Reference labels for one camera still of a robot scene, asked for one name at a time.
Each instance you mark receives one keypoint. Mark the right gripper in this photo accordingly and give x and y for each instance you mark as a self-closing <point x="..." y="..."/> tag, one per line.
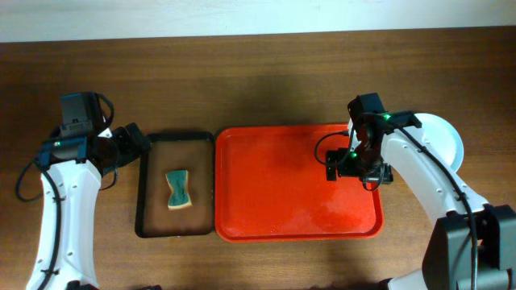
<point x="331" y="165"/>

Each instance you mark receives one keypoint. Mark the green and yellow sponge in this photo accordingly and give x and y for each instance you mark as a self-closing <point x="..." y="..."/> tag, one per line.
<point x="178" y="182"/>

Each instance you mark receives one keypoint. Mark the white plate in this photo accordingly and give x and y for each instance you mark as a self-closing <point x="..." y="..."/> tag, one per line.
<point x="444" y="138"/>

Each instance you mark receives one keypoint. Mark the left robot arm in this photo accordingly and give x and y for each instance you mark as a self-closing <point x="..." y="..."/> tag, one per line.
<point x="72" y="163"/>

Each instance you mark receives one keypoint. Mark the black rectangular tray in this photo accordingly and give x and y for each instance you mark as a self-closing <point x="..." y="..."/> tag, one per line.
<point x="192" y="152"/>

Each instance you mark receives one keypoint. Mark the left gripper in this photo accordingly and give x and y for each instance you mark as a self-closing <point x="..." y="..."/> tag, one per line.
<point x="131" y="141"/>

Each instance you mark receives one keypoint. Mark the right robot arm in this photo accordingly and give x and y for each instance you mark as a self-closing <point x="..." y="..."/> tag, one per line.
<point x="472" y="245"/>

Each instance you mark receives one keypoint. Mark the red plastic tray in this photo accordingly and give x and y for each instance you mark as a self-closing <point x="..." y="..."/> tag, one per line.
<point x="269" y="187"/>

